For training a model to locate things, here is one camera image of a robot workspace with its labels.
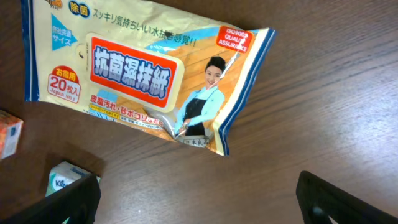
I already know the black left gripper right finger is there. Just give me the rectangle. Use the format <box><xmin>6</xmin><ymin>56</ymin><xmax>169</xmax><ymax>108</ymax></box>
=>
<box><xmin>296</xmin><ymin>171</ymin><xmax>397</xmax><ymax>224</ymax></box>

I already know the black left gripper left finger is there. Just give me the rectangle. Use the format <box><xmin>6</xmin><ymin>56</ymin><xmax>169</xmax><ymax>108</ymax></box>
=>
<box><xmin>1</xmin><ymin>174</ymin><xmax>101</xmax><ymax>224</ymax></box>

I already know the small green tissue pack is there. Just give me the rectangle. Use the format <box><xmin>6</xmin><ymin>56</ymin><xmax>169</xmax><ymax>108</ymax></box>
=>
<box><xmin>45</xmin><ymin>161</ymin><xmax>102</xmax><ymax>224</ymax></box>

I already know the small orange packet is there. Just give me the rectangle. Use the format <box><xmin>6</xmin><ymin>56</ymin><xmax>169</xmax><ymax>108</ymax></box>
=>
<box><xmin>1</xmin><ymin>110</ymin><xmax>24</xmax><ymax>160</ymax></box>

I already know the beige wet wipes pack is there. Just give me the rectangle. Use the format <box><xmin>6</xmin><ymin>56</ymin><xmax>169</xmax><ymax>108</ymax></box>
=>
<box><xmin>21</xmin><ymin>0</ymin><xmax>276</xmax><ymax>156</ymax></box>

